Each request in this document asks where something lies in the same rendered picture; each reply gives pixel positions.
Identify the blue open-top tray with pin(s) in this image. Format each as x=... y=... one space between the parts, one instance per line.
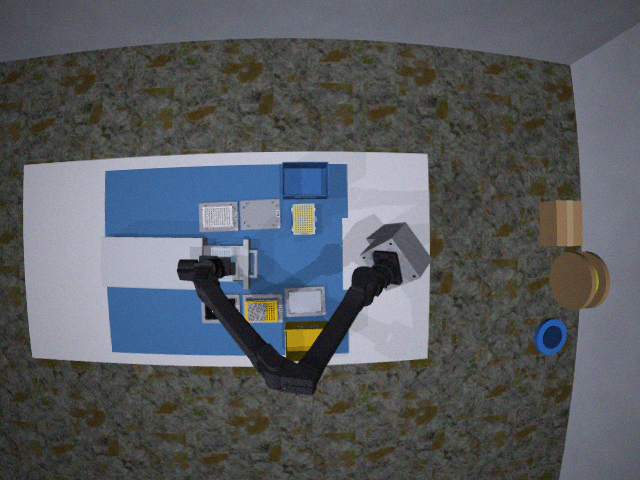
x=305 y=180

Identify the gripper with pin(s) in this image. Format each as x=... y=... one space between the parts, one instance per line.
x=230 y=268

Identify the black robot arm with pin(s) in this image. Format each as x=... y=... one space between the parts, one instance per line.
x=280 y=373

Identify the blue flat mat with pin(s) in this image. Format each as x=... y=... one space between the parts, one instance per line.
x=163 y=202

